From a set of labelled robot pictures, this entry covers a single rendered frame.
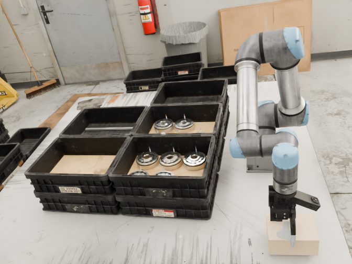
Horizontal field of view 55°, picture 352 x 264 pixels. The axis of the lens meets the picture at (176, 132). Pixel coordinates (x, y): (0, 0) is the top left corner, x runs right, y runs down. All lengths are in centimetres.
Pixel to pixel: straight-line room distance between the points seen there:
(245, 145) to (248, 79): 25
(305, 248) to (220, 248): 29
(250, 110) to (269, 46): 25
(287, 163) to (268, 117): 60
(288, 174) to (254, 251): 37
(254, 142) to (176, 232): 50
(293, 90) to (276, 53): 23
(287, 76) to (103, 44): 366
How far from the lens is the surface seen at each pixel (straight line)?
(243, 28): 431
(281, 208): 118
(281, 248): 127
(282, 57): 132
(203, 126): 177
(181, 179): 129
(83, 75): 511
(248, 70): 128
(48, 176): 154
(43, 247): 157
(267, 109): 163
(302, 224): 129
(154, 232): 143
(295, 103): 155
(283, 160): 104
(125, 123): 194
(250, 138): 116
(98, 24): 476
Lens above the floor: 174
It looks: 31 degrees down
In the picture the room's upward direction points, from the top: 10 degrees counter-clockwise
